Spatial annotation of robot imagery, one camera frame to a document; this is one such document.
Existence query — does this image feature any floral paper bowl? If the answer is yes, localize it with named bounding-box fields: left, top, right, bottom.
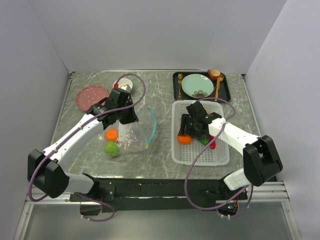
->
left=113, top=78, right=133, bottom=93

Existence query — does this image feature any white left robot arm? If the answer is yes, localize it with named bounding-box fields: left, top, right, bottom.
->
left=27, top=88, right=139, bottom=201

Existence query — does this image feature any brown ceramic cup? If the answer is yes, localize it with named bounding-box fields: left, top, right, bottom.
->
left=207, top=69, right=225, bottom=81

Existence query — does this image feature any red toy chili pepper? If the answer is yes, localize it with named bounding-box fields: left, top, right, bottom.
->
left=209, top=135, right=216, bottom=150

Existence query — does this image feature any orange toy tangerine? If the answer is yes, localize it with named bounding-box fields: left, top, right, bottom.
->
left=177, top=134, right=193, bottom=145
left=104, top=128, right=119, bottom=142

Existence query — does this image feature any green toy apple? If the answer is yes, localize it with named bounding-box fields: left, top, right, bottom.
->
left=104, top=141, right=120, bottom=157

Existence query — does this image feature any gold fork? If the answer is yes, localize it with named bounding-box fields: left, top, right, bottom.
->
left=177, top=73, right=183, bottom=101

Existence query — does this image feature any wooden spoon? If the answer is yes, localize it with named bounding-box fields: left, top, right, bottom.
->
left=215, top=73, right=225, bottom=92

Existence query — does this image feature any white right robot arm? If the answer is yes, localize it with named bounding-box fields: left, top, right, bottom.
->
left=183, top=100, right=283, bottom=199

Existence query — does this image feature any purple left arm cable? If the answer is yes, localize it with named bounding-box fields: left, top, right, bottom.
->
left=27, top=72, right=147, bottom=223

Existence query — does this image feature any green toy cucumber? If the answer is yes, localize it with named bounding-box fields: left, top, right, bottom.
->
left=196, top=137, right=210, bottom=146

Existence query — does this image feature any aluminium front rail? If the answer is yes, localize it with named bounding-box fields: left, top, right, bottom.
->
left=217, top=181, right=291, bottom=205

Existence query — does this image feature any black serving tray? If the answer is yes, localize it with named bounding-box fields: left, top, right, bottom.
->
left=172, top=71, right=217, bottom=101

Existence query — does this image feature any white plastic mesh basket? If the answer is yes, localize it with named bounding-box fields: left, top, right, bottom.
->
left=171, top=100, right=231, bottom=167

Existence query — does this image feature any pink dotted plate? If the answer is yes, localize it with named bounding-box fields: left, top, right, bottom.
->
left=75, top=85, right=109, bottom=112

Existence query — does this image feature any mint green plate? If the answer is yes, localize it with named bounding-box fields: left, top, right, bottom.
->
left=181, top=73, right=214, bottom=99

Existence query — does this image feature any clear zip top bag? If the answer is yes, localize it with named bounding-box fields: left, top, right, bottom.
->
left=106, top=107, right=158, bottom=157

